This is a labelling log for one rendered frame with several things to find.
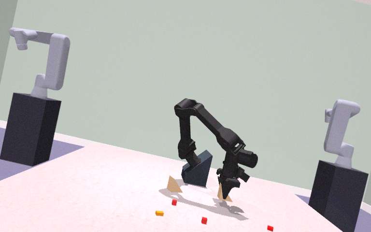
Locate small orange block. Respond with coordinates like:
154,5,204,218
155,211,164,216

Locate tan triangular block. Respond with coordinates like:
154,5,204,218
167,176,183,193
217,183,233,202

